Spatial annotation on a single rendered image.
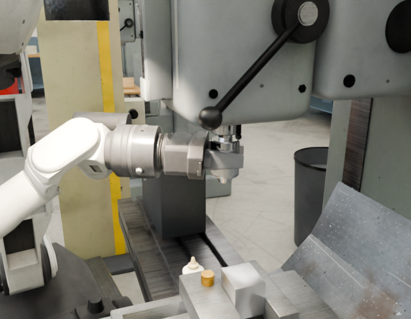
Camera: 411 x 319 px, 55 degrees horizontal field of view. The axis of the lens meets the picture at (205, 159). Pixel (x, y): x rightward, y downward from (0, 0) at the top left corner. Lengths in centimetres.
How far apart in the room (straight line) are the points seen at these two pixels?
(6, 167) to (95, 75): 125
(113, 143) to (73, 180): 182
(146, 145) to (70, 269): 106
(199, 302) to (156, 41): 39
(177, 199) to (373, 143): 47
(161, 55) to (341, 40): 24
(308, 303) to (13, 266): 93
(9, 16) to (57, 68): 152
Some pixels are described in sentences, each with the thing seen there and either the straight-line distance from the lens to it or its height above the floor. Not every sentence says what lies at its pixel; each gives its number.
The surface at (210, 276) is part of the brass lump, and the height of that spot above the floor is 105.
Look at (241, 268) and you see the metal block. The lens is 68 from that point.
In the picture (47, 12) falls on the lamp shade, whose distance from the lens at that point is 50.
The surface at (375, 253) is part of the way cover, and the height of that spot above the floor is 100.
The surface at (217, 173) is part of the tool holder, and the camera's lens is 64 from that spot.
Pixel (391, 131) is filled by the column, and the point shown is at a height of 124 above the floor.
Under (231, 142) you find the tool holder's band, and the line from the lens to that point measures 62.
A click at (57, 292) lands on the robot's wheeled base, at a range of 153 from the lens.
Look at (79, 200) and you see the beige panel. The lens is 250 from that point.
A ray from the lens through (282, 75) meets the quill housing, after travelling 55.
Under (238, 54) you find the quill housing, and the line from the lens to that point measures 52.
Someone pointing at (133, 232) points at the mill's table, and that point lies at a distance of 108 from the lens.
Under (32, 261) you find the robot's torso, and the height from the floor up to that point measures 75.
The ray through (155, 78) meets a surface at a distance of 57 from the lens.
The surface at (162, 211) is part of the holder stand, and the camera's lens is 99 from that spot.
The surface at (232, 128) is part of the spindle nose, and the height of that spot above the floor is 129.
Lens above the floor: 144
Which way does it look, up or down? 19 degrees down
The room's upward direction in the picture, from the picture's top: straight up
